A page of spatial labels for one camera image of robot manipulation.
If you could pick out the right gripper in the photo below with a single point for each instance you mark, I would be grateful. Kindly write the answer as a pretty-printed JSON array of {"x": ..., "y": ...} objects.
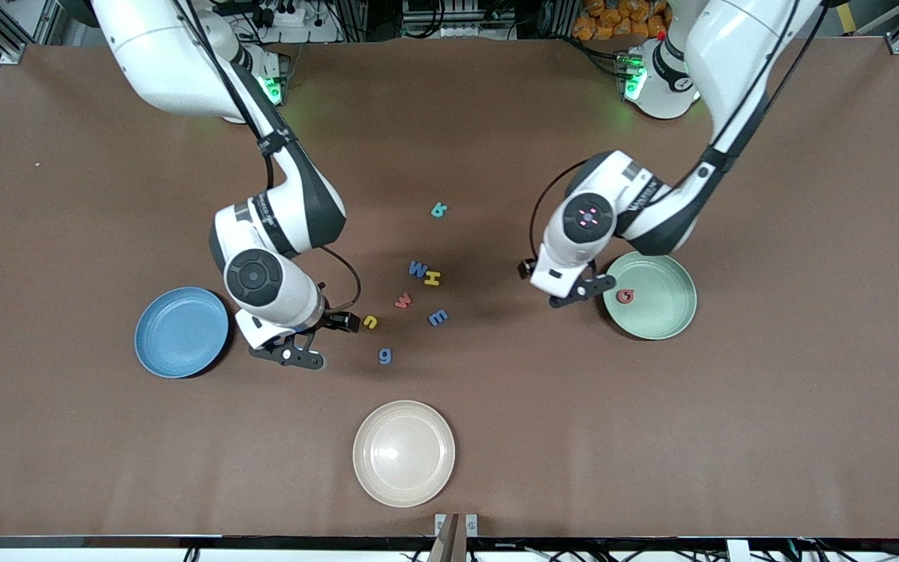
[{"x": 335, "y": 319}]

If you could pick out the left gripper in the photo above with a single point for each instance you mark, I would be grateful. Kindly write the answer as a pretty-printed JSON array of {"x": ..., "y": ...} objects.
[{"x": 528, "y": 268}]

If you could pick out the red foam letter Q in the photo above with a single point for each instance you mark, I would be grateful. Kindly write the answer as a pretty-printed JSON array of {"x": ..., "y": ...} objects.
[{"x": 620, "y": 297}]

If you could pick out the yellow small letter u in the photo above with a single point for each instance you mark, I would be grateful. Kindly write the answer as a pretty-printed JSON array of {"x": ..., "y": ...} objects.
[{"x": 375, "y": 322}]

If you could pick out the red small letter w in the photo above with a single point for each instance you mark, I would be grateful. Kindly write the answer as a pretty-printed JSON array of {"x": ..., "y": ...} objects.
[{"x": 403, "y": 301}]

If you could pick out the blue small letter m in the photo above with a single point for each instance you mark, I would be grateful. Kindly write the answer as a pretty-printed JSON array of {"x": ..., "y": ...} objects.
[{"x": 437, "y": 318}]

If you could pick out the blue capital letter W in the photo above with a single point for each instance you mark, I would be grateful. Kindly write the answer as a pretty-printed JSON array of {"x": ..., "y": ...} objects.
[{"x": 417, "y": 270}]

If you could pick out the yellow foam letter H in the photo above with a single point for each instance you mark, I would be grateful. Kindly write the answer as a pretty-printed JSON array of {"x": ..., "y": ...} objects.
[{"x": 432, "y": 279}]

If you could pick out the teal foam letter R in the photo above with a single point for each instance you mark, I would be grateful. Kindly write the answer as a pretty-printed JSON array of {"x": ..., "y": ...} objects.
[{"x": 435, "y": 209}]

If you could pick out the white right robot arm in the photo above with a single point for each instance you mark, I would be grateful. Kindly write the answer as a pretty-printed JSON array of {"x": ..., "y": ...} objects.
[{"x": 153, "y": 62}]

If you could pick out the green plate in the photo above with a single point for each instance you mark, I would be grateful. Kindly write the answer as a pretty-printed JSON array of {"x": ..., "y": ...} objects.
[{"x": 660, "y": 312}]

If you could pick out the blue small letter g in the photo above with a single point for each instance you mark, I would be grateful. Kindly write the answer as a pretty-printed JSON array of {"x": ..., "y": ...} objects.
[{"x": 389, "y": 356}]

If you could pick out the blue plate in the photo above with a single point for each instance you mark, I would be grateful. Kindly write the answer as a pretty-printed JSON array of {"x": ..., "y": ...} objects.
[{"x": 182, "y": 332}]

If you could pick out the cream plate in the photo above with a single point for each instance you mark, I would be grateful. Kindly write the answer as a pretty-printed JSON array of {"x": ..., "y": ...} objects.
[{"x": 403, "y": 453}]

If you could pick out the orange bag pile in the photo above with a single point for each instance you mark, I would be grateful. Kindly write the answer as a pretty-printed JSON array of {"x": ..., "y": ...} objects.
[{"x": 605, "y": 19}]

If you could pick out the white power strip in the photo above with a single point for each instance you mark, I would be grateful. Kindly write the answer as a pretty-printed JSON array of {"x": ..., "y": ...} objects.
[
  {"x": 461, "y": 31},
  {"x": 301, "y": 19}
]

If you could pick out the black table edge rail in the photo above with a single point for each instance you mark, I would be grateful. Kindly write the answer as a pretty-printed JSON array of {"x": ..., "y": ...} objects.
[{"x": 184, "y": 541}]

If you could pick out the grey mount pole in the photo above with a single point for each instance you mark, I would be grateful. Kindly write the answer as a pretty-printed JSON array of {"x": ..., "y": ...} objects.
[{"x": 445, "y": 546}]

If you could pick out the metal table edge bracket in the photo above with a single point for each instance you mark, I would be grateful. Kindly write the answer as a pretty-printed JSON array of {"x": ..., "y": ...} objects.
[{"x": 471, "y": 524}]

